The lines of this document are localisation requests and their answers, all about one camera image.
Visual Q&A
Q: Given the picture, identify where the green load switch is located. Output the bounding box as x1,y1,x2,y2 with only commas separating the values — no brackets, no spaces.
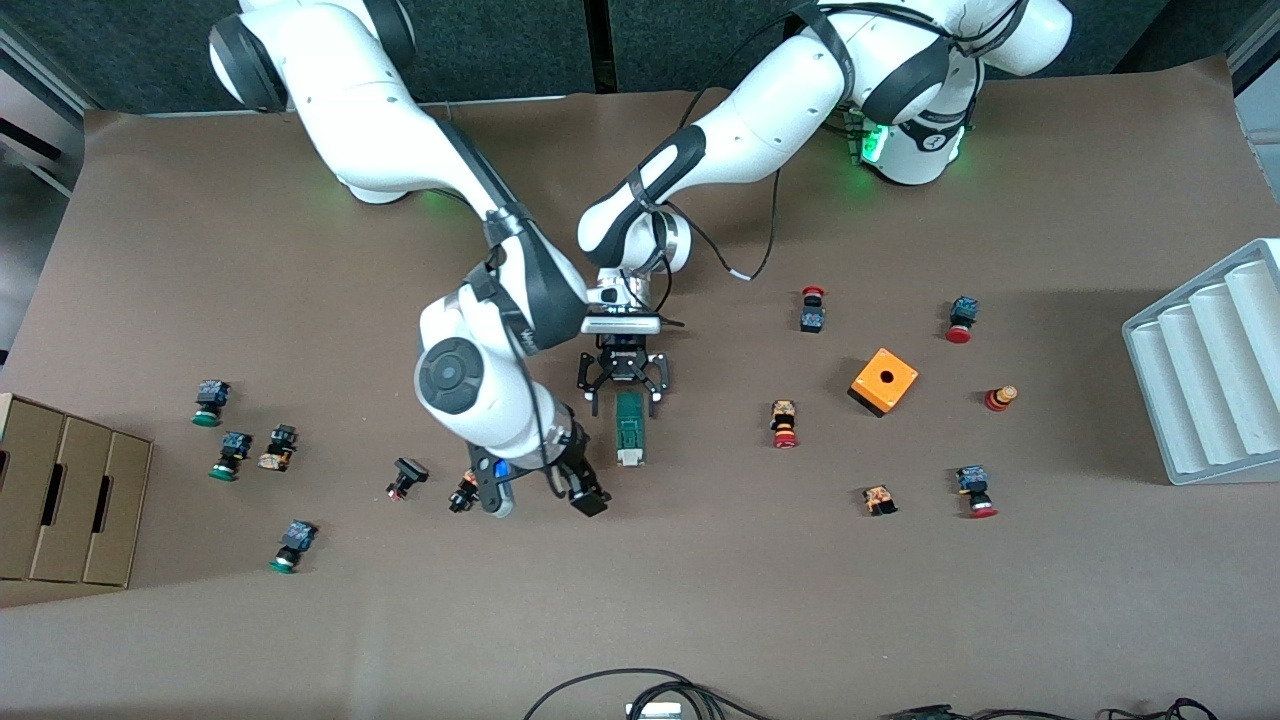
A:
614,390,647,468

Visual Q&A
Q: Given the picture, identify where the black square push button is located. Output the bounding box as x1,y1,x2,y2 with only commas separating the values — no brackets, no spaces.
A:
385,456,431,502

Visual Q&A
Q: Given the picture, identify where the brown cardboard box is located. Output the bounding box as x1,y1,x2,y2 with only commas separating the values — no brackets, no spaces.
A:
0,392,154,589

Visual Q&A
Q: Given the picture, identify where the grey ridged plastic tray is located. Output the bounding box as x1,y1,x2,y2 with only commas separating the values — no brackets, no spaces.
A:
1120,238,1280,487

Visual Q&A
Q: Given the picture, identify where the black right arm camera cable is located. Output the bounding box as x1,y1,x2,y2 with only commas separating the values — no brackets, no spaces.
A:
480,215,561,473

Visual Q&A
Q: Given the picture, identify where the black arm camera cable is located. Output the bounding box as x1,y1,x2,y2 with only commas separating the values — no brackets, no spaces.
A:
655,0,1026,331
480,215,561,473

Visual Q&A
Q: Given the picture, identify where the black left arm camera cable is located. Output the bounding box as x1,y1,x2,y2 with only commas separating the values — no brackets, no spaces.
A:
655,0,1026,331

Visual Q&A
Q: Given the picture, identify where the black looped cable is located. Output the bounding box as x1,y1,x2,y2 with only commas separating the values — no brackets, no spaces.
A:
522,667,776,720

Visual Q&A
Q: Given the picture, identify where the orange push button enclosure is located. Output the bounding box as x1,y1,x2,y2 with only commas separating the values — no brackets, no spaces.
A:
847,347,920,418

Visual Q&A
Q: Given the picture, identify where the green push button switch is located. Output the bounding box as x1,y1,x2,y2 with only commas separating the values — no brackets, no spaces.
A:
191,379,232,428
268,519,319,575
208,431,254,482

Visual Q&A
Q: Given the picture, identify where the thin black cable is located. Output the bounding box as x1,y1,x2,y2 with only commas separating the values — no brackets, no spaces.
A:
880,704,1101,720
1100,697,1221,720

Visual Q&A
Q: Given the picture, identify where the grey metal frame rail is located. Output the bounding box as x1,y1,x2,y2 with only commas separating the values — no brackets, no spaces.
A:
1228,25,1280,173
0,20,86,201

